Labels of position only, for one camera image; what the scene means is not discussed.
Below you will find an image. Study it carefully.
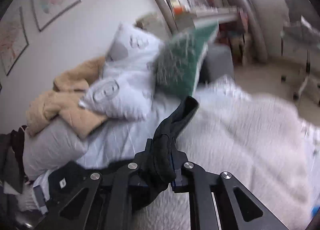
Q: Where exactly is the black garment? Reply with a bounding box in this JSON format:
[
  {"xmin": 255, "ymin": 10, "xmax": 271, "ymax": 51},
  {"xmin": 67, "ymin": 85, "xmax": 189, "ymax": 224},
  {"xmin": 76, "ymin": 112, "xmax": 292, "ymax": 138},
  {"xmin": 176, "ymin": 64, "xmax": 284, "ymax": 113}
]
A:
[{"xmin": 48, "ymin": 97, "xmax": 199, "ymax": 211}]

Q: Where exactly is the dark clothes pile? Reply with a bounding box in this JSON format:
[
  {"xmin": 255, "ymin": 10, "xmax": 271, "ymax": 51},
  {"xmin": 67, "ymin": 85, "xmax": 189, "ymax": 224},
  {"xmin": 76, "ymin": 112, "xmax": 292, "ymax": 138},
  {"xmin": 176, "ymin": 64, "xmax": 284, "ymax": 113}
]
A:
[{"xmin": 1, "ymin": 125, "xmax": 27, "ymax": 194}]

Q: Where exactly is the grey pillow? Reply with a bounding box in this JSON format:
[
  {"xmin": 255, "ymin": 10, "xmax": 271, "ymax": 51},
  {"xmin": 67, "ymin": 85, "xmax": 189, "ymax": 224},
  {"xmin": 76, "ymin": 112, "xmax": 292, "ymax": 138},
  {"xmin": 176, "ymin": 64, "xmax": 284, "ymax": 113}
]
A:
[{"xmin": 23, "ymin": 117, "xmax": 88, "ymax": 181}]

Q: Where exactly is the white checked duvet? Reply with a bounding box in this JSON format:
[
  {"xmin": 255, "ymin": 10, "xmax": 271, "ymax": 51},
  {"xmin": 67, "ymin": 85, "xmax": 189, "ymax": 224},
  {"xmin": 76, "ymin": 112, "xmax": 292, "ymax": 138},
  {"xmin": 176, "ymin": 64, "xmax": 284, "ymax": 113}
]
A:
[{"xmin": 76, "ymin": 76, "xmax": 319, "ymax": 229}]

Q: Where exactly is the beige fleece blanket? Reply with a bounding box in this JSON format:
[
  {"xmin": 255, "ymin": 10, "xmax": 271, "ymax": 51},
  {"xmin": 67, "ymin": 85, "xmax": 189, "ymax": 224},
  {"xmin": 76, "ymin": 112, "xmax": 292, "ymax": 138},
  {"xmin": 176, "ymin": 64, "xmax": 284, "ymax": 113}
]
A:
[{"xmin": 26, "ymin": 56, "xmax": 107, "ymax": 139}]

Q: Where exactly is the white printed cushion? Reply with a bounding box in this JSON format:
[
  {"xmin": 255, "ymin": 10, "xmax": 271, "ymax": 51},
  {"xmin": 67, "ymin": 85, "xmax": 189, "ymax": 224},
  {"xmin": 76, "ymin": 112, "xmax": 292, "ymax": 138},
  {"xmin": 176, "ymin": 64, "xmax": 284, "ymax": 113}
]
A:
[{"xmin": 79, "ymin": 23, "xmax": 164, "ymax": 120}]

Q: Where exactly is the green coral-pattern cushion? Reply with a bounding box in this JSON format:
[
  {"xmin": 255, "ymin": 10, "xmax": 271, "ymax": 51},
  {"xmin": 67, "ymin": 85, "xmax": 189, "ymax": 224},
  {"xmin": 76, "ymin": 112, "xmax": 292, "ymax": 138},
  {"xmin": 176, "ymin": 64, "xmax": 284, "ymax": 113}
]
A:
[{"xmin": 156, "ymin": 22, "xmax": 219, "ymax": 100}]

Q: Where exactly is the framed map picture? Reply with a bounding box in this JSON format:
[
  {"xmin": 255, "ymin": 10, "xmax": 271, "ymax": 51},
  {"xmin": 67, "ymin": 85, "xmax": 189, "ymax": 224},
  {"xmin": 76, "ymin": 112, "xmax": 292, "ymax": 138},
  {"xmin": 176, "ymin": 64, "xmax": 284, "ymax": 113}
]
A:
[{"xmin": 1, "ymin": 6, "xmax": 29, "ymax": 76}]

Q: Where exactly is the office chair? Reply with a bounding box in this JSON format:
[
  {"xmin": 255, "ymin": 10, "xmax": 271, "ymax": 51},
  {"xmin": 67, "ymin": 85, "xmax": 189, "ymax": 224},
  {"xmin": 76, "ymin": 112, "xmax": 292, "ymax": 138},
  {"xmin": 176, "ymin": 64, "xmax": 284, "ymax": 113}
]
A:
[{"xmin": 280, "ymin": 0, "xmax": 319, "ymax": 100}]

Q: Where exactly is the white bookshelf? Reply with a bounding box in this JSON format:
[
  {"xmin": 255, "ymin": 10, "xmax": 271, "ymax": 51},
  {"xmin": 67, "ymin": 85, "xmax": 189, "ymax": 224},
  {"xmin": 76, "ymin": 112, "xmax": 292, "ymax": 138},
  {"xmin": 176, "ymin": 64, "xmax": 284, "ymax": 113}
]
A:
[{"xmin": 155, "ymin": 0, "xmax": 268, "ymax": 62}]

